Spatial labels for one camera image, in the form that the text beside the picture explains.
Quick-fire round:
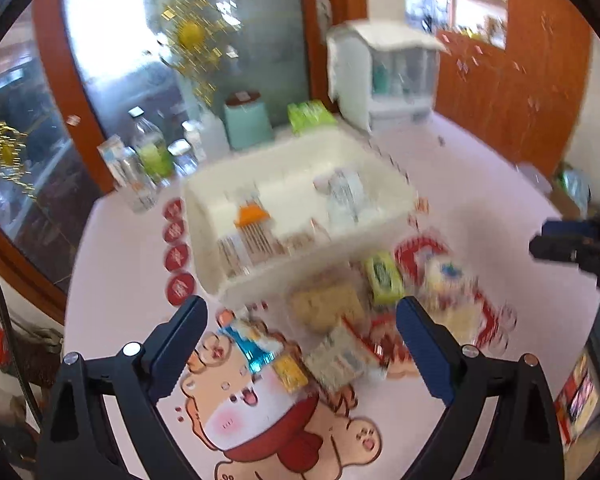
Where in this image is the white stool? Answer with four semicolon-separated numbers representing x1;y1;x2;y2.
516;162;553;196

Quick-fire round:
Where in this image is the white orange snack packet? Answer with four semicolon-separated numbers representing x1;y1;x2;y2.
218;200;286;278

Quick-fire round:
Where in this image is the large clear pastry packet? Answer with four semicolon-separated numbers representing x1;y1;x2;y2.
279;218;330;256

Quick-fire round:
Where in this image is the yellow small snack packet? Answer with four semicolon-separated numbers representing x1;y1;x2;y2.
272;354;310;393

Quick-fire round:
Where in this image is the green pastry packet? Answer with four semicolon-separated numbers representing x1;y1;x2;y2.
363;252;405;307

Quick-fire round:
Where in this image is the beige labelled snack packet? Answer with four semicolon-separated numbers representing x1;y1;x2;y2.
302;318;380;392

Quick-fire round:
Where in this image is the teal canister brown lid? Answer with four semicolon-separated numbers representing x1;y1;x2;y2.
224;90;274;151

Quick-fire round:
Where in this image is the white plastic storage bin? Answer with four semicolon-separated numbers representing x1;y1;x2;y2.
182;127;418;306

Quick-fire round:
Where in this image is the round blue white packet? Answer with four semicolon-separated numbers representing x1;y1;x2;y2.
424;255;474;299

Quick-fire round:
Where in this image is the blue white snack packet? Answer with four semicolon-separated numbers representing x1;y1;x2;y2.
221;318;284;374

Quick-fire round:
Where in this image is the rice cracker clear packet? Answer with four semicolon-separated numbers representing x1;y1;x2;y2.
290;282;366;333

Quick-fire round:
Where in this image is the white squeeze bottle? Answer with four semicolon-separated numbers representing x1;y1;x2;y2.
198;110;230;162

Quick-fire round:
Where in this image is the small white pill bottle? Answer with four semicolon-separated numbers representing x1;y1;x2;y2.
182;120;207;162

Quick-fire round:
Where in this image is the white cloth on appliance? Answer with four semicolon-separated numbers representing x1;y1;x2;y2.
326;20;448;101

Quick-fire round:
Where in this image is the white countertop appliance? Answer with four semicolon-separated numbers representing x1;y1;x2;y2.
328;22;439;131

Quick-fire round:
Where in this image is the green tissue pack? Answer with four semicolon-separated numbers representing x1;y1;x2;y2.
287;100;337;136

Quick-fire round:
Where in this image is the clear drinking glass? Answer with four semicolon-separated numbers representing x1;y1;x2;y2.
118;168;158;214

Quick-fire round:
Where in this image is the wooden cabinet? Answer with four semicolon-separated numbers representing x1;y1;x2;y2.
434;0;593;177

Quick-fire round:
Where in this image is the small glass jar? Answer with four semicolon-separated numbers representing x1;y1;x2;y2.
168;139;198;176

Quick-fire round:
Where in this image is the glass bottle green label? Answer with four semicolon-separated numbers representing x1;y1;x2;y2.
129;106;174;183

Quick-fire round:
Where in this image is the popcorn clear bag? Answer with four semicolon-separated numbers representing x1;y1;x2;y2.
429;298;483;344

